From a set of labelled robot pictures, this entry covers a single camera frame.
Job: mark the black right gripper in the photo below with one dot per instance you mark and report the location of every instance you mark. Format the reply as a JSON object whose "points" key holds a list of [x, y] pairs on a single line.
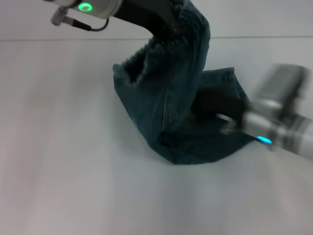
{"points": [[220, 105]]}

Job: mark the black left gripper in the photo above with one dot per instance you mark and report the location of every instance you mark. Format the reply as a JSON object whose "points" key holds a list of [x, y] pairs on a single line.
{"points": [[146, 17]]}

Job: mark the blue denim shorts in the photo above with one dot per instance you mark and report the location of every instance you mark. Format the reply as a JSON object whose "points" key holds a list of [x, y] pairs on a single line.
{"points": [[171, 102]]}

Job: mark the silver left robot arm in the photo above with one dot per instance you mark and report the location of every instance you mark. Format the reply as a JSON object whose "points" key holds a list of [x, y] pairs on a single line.
{"points": [[97, 6]]}

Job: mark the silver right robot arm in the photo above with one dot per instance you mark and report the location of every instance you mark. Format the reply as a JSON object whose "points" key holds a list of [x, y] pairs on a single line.
{"points": [[281, 129]]}

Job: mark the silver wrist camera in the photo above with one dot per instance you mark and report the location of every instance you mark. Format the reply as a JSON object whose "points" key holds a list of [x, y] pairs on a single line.
{"points": [[281, 82]]}

